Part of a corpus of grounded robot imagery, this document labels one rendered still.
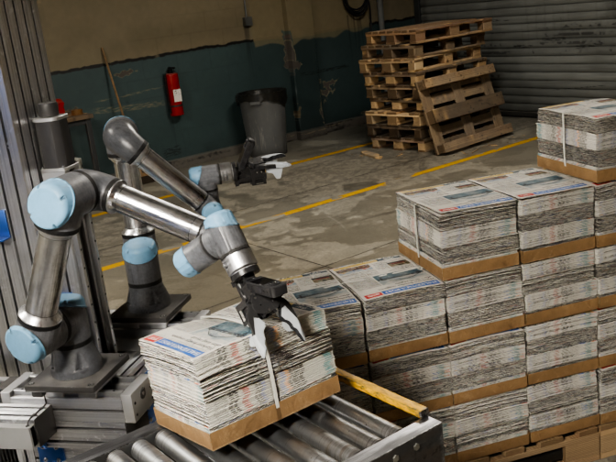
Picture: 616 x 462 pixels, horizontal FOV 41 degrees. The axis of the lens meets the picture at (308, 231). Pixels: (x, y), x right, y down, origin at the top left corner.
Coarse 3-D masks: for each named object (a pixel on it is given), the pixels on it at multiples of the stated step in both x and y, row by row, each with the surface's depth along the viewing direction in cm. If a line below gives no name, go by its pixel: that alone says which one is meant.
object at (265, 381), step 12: (216, 324) 206; (228, 324) 204; (240, 324) 201; (276, 348) 195; (264, 360) 194; (276, 360) 196; (264, 372) 194; (276, 372) 196; (264, 384) 194; (276, 384) 196; (264, 396) 195
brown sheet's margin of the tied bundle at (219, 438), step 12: (264, 408) 194; (168, 420) 202; (240, 420) 190; (252, 420) 192; (264, 420) 194; (180, 432) 198; (192, 432) 192; (204, 432) 187; (216, 432) 186; (228, 432) 188; (240, 432) 190; (252, 432) 192; (204, 444) 189; (216, 444) 186
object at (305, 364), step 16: (304, 304) 208; (272, 320) 200; (304, 320) 200; (320, 320) 202; (288, 336) 197; (320, 336) 203; (288, 352) 197; (304, 352) 200; (320, 352) 203; (288, 368) 198; (304, 368) 201; (320, 368) 204; (288, 384) 198; (304, 384) 201
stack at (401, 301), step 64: (576, 256) 288; (384, 320) 273; (448, 320) 281; (576, 320) 293; (384, 384) 277; (448, 384) 285; (576, 384) 300; (448, 448) 291; (512, 448) 300; (576, 448) 307
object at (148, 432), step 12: (132, 432) 207; (144, 432) 206; (156, 432) 206; (108, 444) 202; (120, 444) 202; (132, 444) 202; (84, 456) 198; (96, 456) 197; (132, 456) 203; (168, 456) 209
